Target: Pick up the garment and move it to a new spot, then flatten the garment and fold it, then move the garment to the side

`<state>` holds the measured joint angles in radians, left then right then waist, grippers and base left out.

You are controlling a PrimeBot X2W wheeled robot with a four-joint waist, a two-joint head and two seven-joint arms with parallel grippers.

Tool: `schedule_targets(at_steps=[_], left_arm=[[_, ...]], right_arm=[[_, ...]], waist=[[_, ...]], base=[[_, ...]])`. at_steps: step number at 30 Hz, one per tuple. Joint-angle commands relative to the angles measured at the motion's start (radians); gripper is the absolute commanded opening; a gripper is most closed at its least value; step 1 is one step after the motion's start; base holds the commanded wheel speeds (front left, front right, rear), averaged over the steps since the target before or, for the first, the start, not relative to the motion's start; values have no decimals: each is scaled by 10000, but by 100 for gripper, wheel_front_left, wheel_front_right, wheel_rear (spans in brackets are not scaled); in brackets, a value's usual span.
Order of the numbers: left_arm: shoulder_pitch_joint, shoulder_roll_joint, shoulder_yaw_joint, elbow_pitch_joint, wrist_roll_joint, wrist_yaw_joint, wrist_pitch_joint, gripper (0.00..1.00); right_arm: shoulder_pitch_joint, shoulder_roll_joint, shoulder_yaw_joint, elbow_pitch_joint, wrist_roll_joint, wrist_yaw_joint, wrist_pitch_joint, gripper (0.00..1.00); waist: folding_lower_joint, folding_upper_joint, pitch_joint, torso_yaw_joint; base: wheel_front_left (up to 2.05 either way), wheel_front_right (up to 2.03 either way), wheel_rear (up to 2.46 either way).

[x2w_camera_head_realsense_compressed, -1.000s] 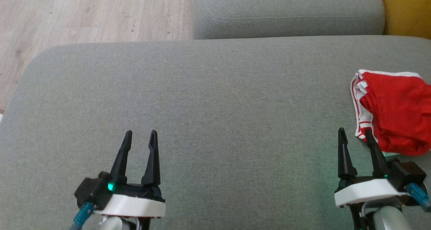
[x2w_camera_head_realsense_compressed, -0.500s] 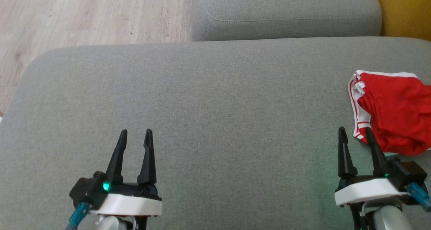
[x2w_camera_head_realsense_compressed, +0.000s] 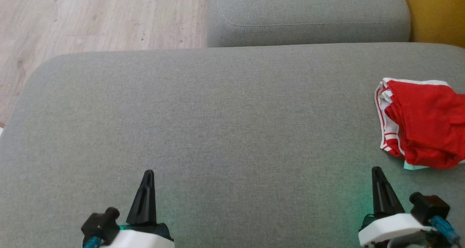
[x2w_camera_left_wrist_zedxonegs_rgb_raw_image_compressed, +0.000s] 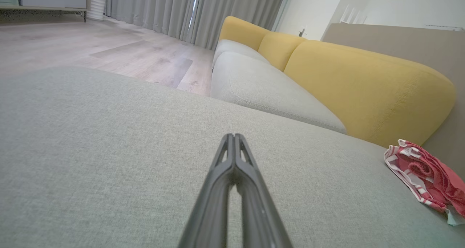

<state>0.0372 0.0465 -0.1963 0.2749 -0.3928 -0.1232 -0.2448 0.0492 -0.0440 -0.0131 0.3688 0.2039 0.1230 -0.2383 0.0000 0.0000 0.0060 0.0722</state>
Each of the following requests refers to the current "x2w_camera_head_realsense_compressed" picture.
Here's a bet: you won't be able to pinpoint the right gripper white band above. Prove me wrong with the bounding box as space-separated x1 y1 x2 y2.
358 166 442 248

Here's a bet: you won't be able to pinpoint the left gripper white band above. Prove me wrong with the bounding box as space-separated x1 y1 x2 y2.
98 170 174 248

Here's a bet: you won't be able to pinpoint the red jersey white sleeves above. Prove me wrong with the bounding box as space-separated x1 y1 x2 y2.
374 77 465 170

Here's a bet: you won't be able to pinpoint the grey sofa seat cushion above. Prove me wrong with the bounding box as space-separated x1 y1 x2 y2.
0 42 465 248

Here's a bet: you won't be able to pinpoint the yellow panel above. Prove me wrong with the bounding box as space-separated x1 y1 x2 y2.
401 0 465 49

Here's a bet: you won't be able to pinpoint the grey sofa cushion with seam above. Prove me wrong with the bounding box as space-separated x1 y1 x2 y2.
206 0 411 48

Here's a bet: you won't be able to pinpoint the right arm cable teal connector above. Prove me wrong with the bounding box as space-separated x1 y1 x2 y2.
430 215 461 245

